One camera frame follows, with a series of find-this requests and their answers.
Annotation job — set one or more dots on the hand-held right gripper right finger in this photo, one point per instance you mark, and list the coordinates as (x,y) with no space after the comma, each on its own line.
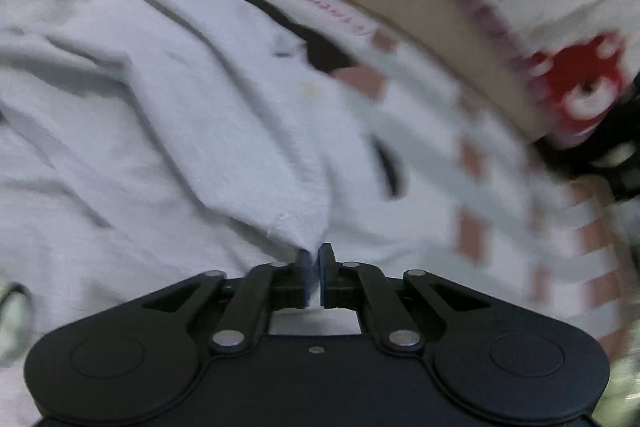
(327,279)

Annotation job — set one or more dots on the white t-shirt with paw print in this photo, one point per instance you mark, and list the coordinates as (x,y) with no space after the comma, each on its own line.
(150,132)

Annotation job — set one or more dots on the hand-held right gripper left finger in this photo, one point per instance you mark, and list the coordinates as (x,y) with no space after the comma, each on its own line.
(305,279)

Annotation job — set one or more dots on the striped printed mat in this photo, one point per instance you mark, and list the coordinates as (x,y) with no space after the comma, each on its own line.
(450,187)

